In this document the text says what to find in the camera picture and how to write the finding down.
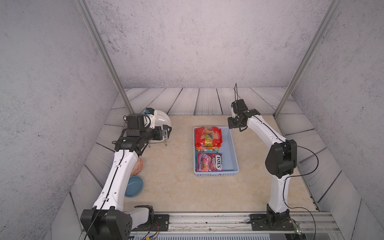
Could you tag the blue small plate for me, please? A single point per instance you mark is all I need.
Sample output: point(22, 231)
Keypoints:
point(134, 187)

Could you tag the red candy bag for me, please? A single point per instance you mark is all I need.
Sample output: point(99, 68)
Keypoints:
point(208, 137)

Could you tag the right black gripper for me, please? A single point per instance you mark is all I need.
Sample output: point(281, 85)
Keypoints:
point(230, 123)

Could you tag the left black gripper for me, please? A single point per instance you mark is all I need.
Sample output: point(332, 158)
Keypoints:
point(165, 134)

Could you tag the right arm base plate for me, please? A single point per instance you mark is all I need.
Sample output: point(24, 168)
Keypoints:
point(270, 222)

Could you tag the aluminium front rail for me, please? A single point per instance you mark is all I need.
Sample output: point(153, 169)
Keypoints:
point(203, 226)

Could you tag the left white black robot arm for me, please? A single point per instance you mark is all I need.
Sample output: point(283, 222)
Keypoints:
point(106, 220)

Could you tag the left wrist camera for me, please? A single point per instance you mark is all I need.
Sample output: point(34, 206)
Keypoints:
point(150, 118)

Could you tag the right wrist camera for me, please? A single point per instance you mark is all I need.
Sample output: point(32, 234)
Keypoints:
point(238, 107)

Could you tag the purple Fox's candy bag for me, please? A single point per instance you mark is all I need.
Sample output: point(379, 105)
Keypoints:
point(209, 162)

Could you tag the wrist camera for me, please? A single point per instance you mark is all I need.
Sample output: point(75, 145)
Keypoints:
point(238, 107)
point(150, 118)

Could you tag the left aluminium frame post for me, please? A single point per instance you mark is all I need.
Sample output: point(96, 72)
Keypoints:
point(91, 25)

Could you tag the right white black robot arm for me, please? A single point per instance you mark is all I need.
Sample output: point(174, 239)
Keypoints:
point(280, 162)

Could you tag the orange multicolour Fox's candy bag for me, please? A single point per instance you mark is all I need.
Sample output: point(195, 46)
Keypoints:
point(210, 152)

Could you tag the aluminium frame post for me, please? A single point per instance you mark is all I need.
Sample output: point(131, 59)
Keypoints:
point(91, 25)
point(320, 32)

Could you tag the white plate stack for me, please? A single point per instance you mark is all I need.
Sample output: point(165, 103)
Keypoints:
point(161, 119)

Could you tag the right aluminium frame post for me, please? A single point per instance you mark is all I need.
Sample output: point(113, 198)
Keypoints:
point(320, 32)

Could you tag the light blue plastic basket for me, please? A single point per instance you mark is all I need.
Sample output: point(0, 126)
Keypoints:
point(228, 161)

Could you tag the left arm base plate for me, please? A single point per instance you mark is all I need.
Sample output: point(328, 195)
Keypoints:
point(159, 223)

